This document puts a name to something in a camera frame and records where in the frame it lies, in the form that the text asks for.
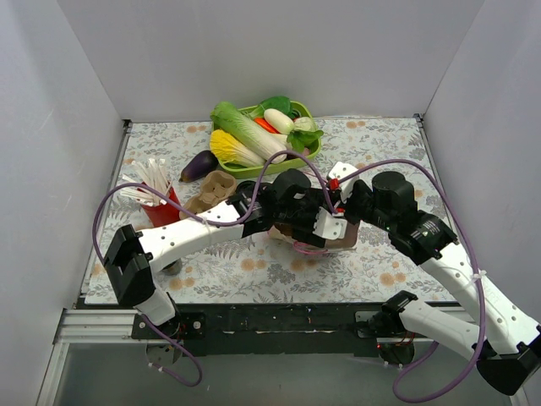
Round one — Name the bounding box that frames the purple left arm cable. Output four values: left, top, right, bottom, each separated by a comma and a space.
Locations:
91, 151, 339, 387

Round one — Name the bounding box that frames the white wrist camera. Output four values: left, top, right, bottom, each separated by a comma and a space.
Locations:
327, 162, 360, 202
313, 207, 348, 240

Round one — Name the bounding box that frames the green napa cabbage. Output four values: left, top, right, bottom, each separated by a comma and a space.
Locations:
210, 101, 286, 160

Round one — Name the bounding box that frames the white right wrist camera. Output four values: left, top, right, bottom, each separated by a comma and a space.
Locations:
327, 162, 360, 202

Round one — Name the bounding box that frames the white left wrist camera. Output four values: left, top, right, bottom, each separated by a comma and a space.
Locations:
313, 207, 348, 240

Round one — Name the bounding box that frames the red holder of straws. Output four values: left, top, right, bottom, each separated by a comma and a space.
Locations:
120, 158, 179, 228

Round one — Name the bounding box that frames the pink paper gift bag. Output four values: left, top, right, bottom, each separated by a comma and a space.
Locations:
267, 223, 359, 255

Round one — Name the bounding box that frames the green leafy bok choy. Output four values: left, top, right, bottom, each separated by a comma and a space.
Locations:
248, 96, 293, 119

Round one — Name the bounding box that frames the brown cardboard cup carrier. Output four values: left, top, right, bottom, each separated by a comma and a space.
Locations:
183, 170, 237, 214

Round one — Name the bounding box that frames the orange carrot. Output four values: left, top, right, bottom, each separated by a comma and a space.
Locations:
254, 118, 278, 134

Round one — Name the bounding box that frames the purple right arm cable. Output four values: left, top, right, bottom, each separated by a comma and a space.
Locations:
337, 158, 488, 403

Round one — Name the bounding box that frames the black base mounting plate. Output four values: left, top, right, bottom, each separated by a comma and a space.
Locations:
130, 302, 434, 359

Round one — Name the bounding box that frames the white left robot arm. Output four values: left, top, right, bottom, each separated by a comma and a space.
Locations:
101, 169, 346, 338

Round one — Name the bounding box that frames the yellow napa cabbage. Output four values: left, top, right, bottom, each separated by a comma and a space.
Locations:
210, 129, 265, 167

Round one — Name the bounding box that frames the white radish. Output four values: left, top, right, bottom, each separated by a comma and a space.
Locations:
264, 108, 294, 134

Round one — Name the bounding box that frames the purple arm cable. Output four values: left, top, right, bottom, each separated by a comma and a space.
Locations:
91, 151, 339, 387
337, 158, 488, 403

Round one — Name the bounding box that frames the green vegetable basket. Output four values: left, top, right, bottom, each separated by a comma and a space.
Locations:
212, 100, 323, 178

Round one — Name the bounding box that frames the purple eggplant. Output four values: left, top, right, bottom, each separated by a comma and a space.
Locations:
179, 150, 218, 183

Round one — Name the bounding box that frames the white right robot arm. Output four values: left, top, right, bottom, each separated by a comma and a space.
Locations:
332, 163, 540, 396

